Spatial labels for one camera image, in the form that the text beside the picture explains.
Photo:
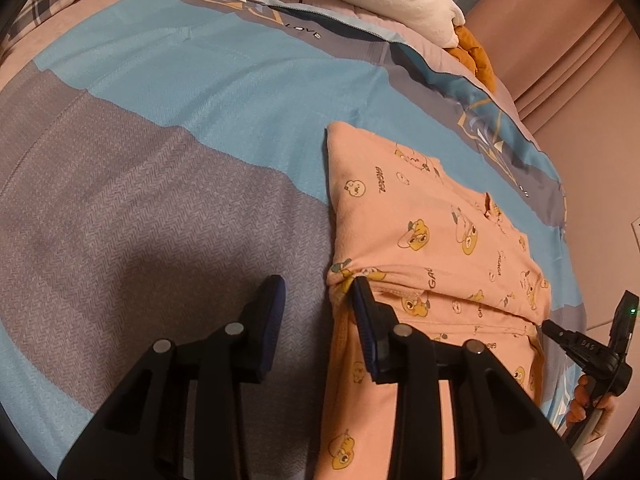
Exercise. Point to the pink cartoon print garment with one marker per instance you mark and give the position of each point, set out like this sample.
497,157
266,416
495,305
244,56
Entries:
446,259

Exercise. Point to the person's right hand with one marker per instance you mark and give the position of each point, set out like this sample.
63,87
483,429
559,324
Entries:
577,411

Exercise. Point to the pink mauve bed cover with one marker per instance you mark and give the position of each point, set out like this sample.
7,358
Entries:
246,69

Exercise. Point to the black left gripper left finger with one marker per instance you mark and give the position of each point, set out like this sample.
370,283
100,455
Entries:
139,431

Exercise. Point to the blue grey patterned bed sheet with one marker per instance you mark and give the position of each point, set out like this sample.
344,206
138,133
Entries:
115,236

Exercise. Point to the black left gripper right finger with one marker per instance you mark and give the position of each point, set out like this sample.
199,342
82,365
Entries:
451,404

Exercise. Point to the white power strip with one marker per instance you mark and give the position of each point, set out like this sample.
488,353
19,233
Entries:
635,226

